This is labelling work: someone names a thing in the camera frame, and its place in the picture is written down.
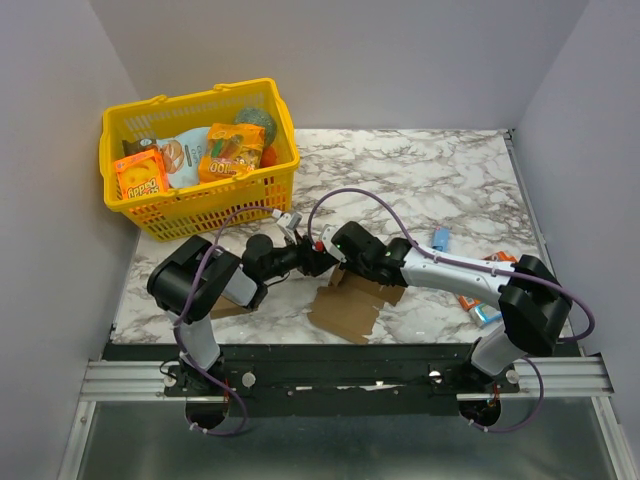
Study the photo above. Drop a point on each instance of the yellow mango gummy bag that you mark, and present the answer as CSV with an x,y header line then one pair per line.
x,y
232,149

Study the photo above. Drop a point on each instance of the brown cardboard box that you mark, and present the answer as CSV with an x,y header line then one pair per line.
x,y
224,308
349,305

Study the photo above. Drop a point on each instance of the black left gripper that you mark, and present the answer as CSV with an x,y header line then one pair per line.
x,y
312,262

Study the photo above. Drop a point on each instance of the light blue cassava chips bag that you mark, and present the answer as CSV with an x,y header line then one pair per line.
x,y
182,155

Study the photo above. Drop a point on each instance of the blue small box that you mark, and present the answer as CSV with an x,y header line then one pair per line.
x,y
440,239

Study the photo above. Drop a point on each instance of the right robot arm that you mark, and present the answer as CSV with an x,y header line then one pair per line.
x,y
533,309

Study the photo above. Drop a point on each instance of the grey green round sponge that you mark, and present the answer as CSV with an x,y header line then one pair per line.
x,y
259,117

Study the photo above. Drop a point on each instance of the dark brown snack packet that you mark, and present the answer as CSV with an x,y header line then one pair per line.
x,y
134,147

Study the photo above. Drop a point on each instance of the orange round fruit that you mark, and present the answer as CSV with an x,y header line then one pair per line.
x,y
269,157

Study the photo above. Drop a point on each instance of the folded brown cardboard box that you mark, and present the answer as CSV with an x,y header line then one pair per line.
x,y
224,308

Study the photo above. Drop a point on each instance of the light blue mint pack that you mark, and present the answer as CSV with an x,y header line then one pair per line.
x,y
485,315

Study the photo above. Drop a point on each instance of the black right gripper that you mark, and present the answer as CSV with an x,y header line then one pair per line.
x,y
375,265

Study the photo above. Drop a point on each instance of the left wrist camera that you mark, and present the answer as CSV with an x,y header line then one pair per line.
x,y
288,224

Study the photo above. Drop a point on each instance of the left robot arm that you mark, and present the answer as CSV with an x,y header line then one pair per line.
x,y
191,280

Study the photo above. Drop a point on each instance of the orange snack box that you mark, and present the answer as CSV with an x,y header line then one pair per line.
x,y
141,174

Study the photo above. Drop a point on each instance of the yellow plastic shopping basket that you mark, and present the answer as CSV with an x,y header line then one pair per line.
x,y
179,213

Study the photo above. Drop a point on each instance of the black mounting base plate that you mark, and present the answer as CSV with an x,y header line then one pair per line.
x,y
320,381

